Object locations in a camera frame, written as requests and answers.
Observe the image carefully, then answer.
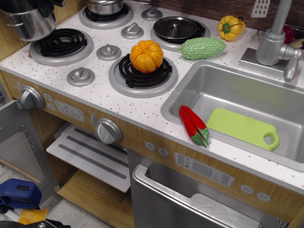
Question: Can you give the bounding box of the front right black coil burner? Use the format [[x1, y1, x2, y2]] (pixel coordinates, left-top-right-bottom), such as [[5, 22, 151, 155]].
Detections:
[[109, 54, 178, 98]]

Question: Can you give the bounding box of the silver oven dial right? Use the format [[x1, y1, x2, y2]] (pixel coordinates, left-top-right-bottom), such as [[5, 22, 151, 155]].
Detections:
[[95, 118, 123, 144]]

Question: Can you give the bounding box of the small steel saucepan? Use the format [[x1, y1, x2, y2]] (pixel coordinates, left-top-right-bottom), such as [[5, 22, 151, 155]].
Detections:
[[85, 0, 152, 16]]

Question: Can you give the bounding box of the yellow toy bell pepper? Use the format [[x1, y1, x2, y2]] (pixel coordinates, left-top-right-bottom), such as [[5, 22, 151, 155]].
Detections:
[[218, 15, 246, 41]]

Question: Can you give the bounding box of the green plastic cutting board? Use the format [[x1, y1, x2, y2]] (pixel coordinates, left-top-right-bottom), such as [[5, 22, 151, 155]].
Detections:
[[207, 108, 280, 151]]

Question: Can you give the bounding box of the white oven rack shelf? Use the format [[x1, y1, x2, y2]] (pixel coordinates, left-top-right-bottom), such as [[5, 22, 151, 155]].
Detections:
[[47, 124, 130, 193]]

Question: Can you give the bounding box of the dishwasher control panel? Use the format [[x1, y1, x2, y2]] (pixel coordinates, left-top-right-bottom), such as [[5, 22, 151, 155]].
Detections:
[[174, 152, 235, 188]]

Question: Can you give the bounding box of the orange toy pumpkin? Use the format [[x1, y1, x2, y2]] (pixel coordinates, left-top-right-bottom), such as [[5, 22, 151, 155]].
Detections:
[[129, 40, 163, 73]]

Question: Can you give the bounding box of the silver sink basin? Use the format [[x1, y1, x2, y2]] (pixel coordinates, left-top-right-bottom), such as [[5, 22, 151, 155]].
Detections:
[[161, 61, 304, 171]]

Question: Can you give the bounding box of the back right black coil burner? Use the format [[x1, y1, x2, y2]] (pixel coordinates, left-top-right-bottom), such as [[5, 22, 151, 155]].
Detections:
[[150, 19, 210, 52]]

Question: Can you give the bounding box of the white slotted spatula head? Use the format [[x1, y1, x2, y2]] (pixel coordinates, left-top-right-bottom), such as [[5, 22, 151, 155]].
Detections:
[[251, 0, 271, 18]]

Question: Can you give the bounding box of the green toy bitter gourd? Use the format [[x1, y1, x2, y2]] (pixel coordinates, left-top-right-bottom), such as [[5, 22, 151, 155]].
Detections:
[[177, 38, 227, 60]]

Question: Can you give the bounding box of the black coil burner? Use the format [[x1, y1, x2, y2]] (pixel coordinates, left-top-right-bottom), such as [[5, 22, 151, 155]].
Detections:
[[79, 4, 134, 30], [109, 54, 178, 98], [29, 28, 94, 66], [150, 19, 210, 52]]

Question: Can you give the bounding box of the back left black coil burner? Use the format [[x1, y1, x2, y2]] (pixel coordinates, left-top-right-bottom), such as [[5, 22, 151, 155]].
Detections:
[[79, 4, 134, 30]]

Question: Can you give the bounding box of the silver toy faucet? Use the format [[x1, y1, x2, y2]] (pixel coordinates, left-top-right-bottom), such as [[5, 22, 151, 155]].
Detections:
[[238, 0, 303, 83]]

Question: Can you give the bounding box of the silver stove knob front left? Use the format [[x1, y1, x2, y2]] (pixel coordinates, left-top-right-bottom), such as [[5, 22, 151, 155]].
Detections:
[[67, 67, 95, 87]]

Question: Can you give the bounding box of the open oven door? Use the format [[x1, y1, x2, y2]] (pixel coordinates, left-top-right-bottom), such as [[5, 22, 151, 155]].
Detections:
[[0, 100, 57, 205]]

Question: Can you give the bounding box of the front left black coil burner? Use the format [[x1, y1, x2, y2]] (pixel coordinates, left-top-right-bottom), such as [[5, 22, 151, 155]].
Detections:
[[29, 28, 94, 66]]

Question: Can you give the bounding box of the silver oven dial left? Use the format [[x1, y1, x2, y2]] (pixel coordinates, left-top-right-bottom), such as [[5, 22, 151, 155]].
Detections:
[[20, 85, 45, 109]]

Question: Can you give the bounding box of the silver stove knob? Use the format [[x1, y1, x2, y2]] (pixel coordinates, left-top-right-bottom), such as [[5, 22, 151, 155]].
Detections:
[[121, 23, 144, 39], [142, 6, 163, 21], [67, 67, 95, 87], [96, 44, 122, 61]]

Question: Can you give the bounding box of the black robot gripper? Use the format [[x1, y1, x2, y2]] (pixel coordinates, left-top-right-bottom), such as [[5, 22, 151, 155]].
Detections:
[[34, 0, 66, 17]]

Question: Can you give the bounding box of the silver dishwasher door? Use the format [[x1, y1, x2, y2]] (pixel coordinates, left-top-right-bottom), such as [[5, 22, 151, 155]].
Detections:
[[128, 152, 288, 228]]

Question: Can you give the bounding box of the blue clamp tool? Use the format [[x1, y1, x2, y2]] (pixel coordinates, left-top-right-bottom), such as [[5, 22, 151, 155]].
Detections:
[[0, 179, 42, 214]]

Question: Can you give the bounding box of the oven clock display panel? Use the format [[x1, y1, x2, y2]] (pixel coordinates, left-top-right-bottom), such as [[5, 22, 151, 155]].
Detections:
[[55, 100, 85, 122]]

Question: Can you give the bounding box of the silver stove knob upper middle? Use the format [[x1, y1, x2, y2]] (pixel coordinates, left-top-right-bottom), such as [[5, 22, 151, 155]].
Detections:
[[121, 23, 144, 39]]

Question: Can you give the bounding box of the tall stainless steel pot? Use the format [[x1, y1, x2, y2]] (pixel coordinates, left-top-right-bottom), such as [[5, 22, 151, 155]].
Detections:
[[0, 0, 57, 41]]

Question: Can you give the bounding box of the silver oven dial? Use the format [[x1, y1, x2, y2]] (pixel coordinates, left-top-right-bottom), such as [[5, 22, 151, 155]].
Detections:
[[95, 118, 123, 144], [20, 85, 45, 109]]

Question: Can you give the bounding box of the steel pot lid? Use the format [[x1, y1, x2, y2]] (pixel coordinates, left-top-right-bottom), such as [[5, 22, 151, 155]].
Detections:
[[153, 17, 198, 39]]

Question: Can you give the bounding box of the silver stove knob back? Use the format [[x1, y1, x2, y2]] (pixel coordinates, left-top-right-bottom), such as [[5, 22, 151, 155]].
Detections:
[[142, 6, 163, 21]]

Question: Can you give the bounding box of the yellow cloth scrap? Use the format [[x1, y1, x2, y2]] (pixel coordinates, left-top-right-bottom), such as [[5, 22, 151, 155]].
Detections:
[[18, 208, 48, 225]]

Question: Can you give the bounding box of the red toy chili pepper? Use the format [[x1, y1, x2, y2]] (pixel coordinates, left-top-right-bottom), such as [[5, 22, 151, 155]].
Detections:
[[179, 105, 209, 148]]

